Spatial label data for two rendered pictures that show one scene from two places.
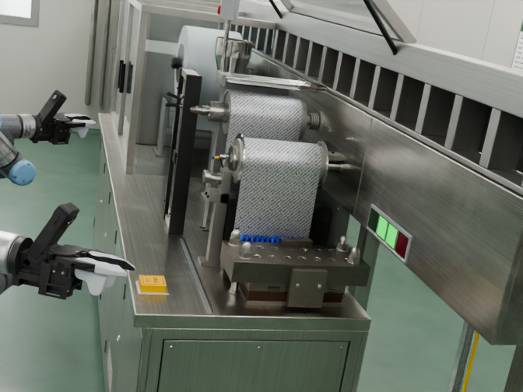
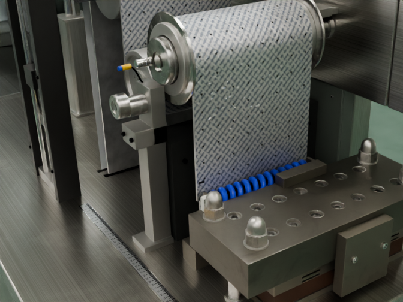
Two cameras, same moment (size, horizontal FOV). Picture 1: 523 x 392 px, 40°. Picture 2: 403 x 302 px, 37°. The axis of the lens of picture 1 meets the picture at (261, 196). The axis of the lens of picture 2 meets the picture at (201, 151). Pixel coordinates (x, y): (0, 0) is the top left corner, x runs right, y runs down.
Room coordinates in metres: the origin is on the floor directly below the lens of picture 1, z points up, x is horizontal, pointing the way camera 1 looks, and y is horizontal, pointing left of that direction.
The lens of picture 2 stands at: (1.16, 0.27, 1.53)
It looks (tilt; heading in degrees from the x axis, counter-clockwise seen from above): 26 degrees down; 346
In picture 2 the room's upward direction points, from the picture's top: 2 degrees counter-clockwise
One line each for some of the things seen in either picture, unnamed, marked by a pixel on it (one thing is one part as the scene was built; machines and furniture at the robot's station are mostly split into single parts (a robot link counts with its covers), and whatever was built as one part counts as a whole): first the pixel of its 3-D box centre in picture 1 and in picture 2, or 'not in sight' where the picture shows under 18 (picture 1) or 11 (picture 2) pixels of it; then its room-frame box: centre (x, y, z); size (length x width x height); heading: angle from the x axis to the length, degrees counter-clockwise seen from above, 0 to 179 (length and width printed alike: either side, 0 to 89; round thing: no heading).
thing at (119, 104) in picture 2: (206, 176); (119, 106); (2.07, 0.17, 1.18); 0.04 x 0.02 x 0.04; 17
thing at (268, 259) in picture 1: (294, 263); (318, 213); (1.93, -0.12, 1.00); 0.40 x 0.16 x 0.06; 107
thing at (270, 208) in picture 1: (275, 211); (254, 133); (2.03, -0.05, 1.11); 0.23 x 0.01 x 0.18; 107
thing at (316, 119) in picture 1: (310, 120); not in sight; (2.38, -0.12, 1.33); 0.07 x 0.07 x 0.07; 17
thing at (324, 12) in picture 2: (334, 155); (316, 9); (2.14, -0.20, 1.28); 0.06 x 0.05 x 0.02; 107
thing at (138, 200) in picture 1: (187, 184); (36, 99); (2.97, 0.32, 0.88); 2.52 x 0.66 x 0.04; 17
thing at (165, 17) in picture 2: (237, 158); (170, 59); (2.06, 0.09, 1.25); 0.15 x 0.01 x 0.15; 17
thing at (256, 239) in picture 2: (246, 250); (256, 230); (1.84, 0.02, 1.05); 0.04 x 0.04 x 0.04
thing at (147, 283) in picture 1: (152, 284); not in sight; (1.84, 0.26, 0.91); 0.07 x 0.07 x 0.02; 17
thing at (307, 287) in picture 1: (307, 288); (364, 255); (1.85, -0.16, 0.96); 0.10 x 0.03 x 0.11; 107
